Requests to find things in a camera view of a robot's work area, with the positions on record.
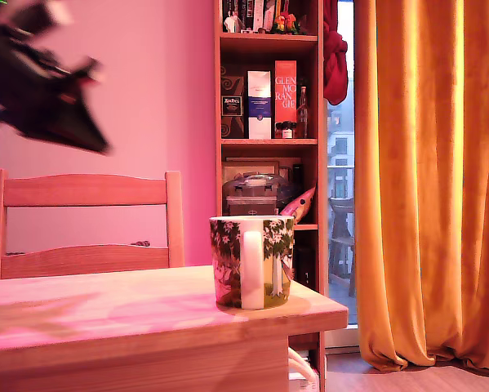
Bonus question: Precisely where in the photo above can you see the orange curtain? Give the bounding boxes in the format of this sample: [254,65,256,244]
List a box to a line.
[353,0,489,373]

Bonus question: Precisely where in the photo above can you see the white power strip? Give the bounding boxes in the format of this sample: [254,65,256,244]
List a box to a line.
[288,377,322,392]

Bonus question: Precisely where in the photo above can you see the white cable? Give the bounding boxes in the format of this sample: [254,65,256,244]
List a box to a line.
[287,346,318,383]

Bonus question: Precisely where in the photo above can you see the tall wooden bookshelf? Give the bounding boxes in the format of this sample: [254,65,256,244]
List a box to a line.
[214,0,328,381]

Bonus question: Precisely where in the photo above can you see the tree print ceramic mug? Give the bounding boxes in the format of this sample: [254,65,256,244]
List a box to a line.
[208,216,296,311]

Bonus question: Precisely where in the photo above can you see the wooden chair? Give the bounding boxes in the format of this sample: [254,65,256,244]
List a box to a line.
[0,167,186,282]

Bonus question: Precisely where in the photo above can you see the pink soft toy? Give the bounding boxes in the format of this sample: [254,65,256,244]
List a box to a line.
[279,185,318,225]

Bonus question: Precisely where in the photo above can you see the tall red whisky box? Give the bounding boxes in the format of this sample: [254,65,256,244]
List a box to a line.
[274,60,299,139]

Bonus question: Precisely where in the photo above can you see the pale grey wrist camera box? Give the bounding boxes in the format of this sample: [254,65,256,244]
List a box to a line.
[5,0,74,38]

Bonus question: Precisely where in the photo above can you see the dark swirl pattern box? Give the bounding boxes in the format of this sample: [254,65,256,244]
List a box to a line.
[221,65,246,140]

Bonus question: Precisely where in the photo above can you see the white figurine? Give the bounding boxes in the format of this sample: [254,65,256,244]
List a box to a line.
[223,10,247,33]

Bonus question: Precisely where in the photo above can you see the white book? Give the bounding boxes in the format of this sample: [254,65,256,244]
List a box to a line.
[255,0,267,32]

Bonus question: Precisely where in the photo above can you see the colourful figurine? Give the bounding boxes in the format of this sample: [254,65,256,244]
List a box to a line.
[270,11,301,35]

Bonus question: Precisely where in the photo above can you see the clear glass bottle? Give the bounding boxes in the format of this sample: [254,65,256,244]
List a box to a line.
[296,84,311,139]

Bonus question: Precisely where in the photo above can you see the wooden balcony stool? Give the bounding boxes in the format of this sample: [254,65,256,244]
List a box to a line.
[329,197,358,297]

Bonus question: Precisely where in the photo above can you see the wooden picture frame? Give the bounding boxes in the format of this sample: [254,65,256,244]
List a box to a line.
[222,156,303,193]

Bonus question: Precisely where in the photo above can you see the red hanging cloth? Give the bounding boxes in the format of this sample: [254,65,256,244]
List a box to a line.
[322,0,349,106]

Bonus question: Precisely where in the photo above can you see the white and blue box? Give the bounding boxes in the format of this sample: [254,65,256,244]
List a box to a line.
[247,69,273,140]

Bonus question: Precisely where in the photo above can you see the black box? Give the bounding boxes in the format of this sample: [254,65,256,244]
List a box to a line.
[296,244,318,289]

